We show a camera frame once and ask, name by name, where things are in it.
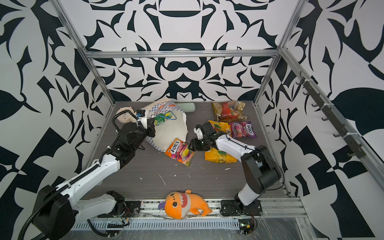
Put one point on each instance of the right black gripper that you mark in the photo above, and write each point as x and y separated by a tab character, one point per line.
194	142

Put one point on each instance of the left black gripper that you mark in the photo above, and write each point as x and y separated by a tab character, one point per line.
149	128

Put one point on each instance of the yellow snack bag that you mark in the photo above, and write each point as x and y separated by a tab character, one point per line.
216	156
221	127

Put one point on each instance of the orange Fox's candy bag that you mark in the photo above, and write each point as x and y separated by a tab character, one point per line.
180	152

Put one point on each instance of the purple pink candy bag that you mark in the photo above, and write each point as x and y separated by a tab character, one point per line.
242	129

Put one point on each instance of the gold red fruit snack bag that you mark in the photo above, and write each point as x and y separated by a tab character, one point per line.
230	111

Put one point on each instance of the blue checkered paper bag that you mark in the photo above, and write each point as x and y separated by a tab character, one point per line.
174	127

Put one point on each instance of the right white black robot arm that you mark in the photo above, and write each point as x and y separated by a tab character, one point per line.
260	169

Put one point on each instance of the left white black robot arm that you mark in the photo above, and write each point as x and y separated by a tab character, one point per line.
58	209

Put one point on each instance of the pink round alarm clock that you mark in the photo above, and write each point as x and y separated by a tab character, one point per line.
126	117

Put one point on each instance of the green snack packet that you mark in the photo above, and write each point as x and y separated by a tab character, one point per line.
159	119

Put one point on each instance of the mint green case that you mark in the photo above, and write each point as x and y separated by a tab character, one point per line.
187	107

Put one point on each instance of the orange plush shark toy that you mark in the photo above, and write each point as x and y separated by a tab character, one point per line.
178	204

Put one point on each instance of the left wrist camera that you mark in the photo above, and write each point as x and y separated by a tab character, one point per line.
142	119

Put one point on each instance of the white perforated cable tray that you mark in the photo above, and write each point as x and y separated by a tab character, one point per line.
166	224

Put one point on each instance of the black wall hook rack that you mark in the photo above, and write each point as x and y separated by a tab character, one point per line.
333	115

